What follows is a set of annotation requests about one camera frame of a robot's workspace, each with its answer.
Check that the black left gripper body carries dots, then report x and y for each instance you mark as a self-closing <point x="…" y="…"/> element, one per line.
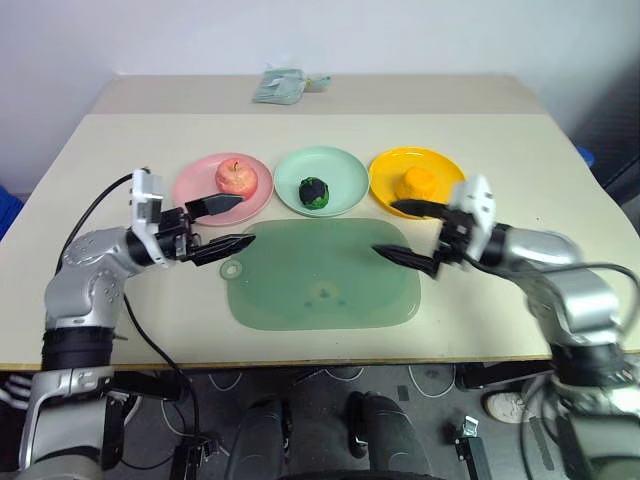
<point x="175" y="235"/>

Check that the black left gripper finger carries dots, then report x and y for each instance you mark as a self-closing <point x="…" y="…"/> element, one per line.
<point x="215" y="204"/>
<point x="222" y="247"/>

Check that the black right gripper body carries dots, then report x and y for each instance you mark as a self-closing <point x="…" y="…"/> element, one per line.
<point x="456" y="235"/>

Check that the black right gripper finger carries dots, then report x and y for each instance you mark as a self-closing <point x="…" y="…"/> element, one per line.
<point x="410" y="257"/>
<point x="422" y="209"/>

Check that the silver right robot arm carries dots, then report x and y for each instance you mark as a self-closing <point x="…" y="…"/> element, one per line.
<point x="575" y="295"/>

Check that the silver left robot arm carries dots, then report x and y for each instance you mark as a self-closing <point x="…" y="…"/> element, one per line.
<point x="85" y="280"/>

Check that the pink plate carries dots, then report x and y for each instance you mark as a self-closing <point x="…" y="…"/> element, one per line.
<point x="200" y="175"/>

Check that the yellow plate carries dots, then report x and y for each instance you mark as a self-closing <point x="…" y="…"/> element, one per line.
<point x="390" y="170"/>

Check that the light green plate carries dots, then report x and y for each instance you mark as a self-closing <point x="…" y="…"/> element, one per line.
<point x="340" y="172"/>

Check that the orange fruit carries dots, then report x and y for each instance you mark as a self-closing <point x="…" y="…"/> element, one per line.
<point x="416" y="184"/>

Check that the red apple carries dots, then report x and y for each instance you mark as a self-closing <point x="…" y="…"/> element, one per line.
<point x="236" y="179"/>

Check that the translucent green mat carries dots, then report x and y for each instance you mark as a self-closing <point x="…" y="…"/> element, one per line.
<point x="320" y="275"/>

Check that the dark green vegetable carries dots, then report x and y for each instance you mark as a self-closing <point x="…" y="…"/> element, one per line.
<point x="314" y="193"/>

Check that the green packet in clear bag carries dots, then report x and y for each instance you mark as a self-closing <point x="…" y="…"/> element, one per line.
<point x="277" y="87"/>

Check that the small blue object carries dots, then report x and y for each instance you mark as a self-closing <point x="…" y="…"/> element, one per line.
<point x="587" y="157"/>

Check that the dark rounded shape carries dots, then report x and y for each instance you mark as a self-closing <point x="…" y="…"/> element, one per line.
<point x="260" y="440"/>
<point x="390" y="440"/>

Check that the black panel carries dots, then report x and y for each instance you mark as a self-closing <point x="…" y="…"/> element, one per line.
<point x="612" y="135"/>

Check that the black table leg with caster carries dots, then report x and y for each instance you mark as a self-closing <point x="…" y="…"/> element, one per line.
<point x="472" y="450"/>
<point x="195" y="457"/>

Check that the black white striped shoe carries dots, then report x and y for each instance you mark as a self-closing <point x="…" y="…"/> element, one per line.
<point x="14" y="392"/>

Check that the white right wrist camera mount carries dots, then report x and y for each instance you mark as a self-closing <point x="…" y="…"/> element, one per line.
<point x="477" y="200"/>

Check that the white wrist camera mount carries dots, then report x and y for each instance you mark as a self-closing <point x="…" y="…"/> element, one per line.
<point x="477" y="200"/>
<point x="146" y="192"/>

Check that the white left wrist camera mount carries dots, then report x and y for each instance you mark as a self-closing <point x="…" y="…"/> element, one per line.
<point x="146" y="192"/>

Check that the black table frame beam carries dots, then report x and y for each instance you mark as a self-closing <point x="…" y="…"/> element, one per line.
<point x="145" y="386"/>
<point x="505" y="375"/>

